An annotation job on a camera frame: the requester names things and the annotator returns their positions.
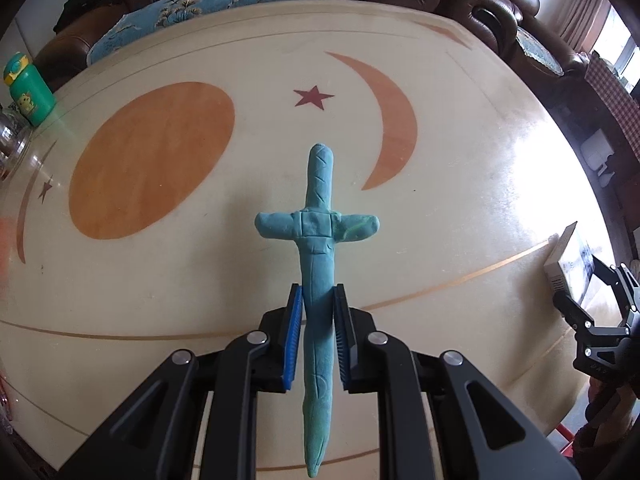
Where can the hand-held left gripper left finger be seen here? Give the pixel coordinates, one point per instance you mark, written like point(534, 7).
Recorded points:
point(292, 340)

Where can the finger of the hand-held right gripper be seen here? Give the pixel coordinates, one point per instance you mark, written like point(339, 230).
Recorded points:
point(575, 312)
point(630, 285)

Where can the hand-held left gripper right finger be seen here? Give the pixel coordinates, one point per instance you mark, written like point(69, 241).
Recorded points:
point(342, 345)

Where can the white blue medicine box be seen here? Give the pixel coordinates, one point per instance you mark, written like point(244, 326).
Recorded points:
point(562, 265)

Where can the teal clay sword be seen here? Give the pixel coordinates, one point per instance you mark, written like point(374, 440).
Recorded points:
point(317, 270)

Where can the person's right forearm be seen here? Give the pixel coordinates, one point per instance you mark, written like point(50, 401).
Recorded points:
point(605, 420)

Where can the red checked cloth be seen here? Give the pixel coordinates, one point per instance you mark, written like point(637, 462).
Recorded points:
point(615, 95)

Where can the window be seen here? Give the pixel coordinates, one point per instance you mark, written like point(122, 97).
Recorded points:
point(622, 50)

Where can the blue armchair seat cover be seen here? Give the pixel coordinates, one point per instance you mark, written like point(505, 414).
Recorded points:
point(537, 50)

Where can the pink curtain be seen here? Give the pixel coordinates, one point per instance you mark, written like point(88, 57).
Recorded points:
point(575, 15)

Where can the clear glass jar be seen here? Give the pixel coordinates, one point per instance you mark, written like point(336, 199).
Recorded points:
point(10, 140)

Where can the blue floral sofa cover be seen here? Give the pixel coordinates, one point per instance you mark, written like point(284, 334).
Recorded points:
point(200, 5)

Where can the green water bottle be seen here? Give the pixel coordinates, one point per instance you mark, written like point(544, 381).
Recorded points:
point(30, 100)

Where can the black cloth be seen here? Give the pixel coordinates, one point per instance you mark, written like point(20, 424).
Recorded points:
point(85, 0)

